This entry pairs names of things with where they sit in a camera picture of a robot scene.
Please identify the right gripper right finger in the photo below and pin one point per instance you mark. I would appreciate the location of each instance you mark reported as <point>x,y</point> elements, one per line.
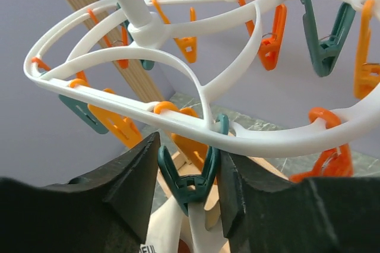
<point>262,212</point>

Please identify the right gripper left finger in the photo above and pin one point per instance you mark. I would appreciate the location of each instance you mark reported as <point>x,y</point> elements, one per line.
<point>105,210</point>

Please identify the wooden clothes rack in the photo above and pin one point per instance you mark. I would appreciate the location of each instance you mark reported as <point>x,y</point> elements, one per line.
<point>141,44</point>

